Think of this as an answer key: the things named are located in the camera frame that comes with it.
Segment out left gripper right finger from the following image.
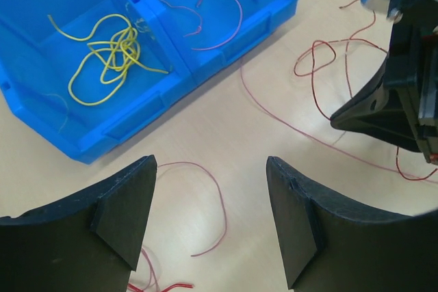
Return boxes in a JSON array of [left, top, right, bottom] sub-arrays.
[[266, 157, 437, 291]]

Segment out yellow wires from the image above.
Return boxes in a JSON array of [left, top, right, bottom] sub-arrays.
[[47, 13, 170, 107]]

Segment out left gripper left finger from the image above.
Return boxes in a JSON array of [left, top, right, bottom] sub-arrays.
[[1, 155, 157, 292]]

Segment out blue bin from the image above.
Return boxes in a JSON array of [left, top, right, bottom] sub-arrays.
[[1, 0, 196, 164], [141, 0, 298, 82]]

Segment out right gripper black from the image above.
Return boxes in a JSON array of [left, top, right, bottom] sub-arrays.
[[330, 0, 437, 164]]

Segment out short red wire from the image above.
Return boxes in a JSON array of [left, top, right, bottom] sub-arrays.
[[126, 160, 228, 292]]

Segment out blue bin far middle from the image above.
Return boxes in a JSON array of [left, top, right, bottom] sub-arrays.
[[141, 0, 298, 82]]

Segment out pink thin wire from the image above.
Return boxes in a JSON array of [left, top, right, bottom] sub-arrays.
[[157, 0, 244, 51]]

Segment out blue bin far left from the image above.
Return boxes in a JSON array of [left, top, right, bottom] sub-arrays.
[[1, 0, 196, 164]]

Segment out thin dark red wire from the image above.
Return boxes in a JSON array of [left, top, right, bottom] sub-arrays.
[[293, 0, 391, 132]]

